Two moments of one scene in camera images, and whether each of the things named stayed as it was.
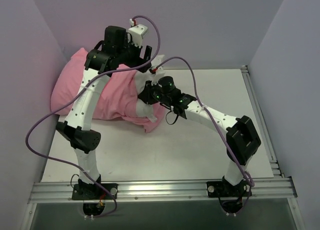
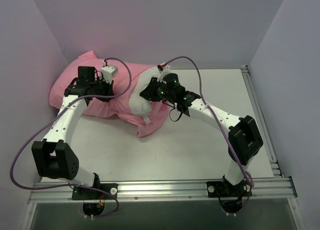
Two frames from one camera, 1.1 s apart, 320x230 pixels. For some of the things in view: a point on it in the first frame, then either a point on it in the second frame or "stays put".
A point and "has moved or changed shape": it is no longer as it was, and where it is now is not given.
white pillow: [143, 109] has moved or changed shape
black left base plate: [88, 192] stays put
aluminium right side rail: [273, 161] stays put
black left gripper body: [144, 57] -> [106, 87]
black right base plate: [222, 189] stays put
